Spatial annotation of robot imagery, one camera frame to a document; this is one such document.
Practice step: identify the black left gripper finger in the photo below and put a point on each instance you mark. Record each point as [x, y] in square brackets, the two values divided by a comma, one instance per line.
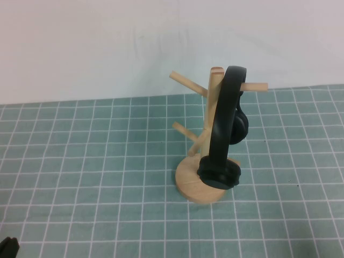
[9, 248]

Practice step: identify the black over-ear headphones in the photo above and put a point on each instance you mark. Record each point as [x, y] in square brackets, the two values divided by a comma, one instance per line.
[224, 121]

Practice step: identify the wooden branch headphone stand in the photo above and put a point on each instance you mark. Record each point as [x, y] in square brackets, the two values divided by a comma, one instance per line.
[188, 180]

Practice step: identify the teal white-grid tablecloth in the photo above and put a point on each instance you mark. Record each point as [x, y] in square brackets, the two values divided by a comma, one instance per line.
[80, 161]

